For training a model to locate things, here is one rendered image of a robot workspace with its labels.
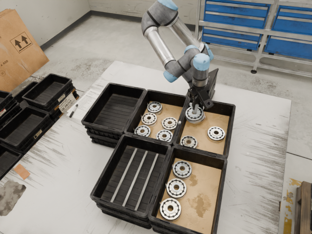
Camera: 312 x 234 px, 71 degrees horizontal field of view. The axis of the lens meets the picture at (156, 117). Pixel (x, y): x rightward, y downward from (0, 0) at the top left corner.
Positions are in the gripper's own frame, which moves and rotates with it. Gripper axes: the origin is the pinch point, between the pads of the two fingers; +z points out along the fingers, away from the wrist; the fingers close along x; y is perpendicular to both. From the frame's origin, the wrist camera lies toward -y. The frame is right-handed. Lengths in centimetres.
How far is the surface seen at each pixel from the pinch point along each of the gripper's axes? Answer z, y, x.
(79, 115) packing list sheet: 29, 68, 62
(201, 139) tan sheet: 16.5, -7.6, 2.7
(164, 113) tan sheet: 16.6, 22.5, 11.1
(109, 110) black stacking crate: 17, 47, 42
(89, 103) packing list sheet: 30, 76, 51
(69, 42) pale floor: 101, 325, 30
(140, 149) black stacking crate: 16.6, 5.6, 37.6
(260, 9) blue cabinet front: 18, 97, -156
